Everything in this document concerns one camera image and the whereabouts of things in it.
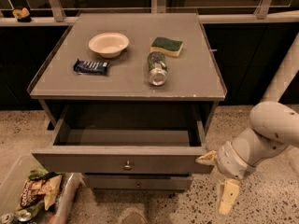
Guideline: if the grey top drawer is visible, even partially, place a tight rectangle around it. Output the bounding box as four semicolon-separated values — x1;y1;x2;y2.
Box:
32;104;211;175

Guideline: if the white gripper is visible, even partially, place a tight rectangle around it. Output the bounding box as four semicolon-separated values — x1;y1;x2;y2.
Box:
195;141;255;216

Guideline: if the grey drawer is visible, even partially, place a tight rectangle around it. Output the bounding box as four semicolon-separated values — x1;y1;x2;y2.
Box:
32;104;211;175
83;174;192;191

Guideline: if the blue snack bar wrapper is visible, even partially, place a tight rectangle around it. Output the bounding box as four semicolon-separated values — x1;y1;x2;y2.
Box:
73;60;109;75

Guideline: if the green yellow sponge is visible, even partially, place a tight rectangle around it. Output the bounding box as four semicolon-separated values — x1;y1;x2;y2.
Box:
150;37;183;57

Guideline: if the green snack bag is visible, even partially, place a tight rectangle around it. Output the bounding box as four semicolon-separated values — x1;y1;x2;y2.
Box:
28;169;60;181

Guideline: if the grey drawer cabinet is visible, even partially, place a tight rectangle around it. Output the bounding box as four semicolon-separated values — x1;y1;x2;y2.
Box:
27;12;228;191

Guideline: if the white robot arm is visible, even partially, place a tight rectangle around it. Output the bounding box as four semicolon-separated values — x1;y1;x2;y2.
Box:
196;35;299;216

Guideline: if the silver can in bin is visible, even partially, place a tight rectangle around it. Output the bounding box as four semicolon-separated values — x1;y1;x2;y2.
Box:
16;209;33;222

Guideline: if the grey bottom drawer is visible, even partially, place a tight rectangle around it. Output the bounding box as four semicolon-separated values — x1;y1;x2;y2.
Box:
83;174;192;191

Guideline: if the white paper bowl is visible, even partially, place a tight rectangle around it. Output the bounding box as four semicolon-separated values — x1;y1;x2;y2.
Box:
89;33;129;58

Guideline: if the clear plastic bin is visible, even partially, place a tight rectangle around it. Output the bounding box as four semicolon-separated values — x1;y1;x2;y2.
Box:
0;155;80;224

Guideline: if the metal railing frame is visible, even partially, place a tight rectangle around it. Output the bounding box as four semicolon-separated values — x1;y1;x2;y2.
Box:
0;0;299;26

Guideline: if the yellow black object on ledge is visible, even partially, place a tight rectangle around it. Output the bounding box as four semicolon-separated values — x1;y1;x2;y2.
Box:
12;7;32;22

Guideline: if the brown chip bag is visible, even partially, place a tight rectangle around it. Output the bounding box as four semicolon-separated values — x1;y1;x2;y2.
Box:
17;175;63;210

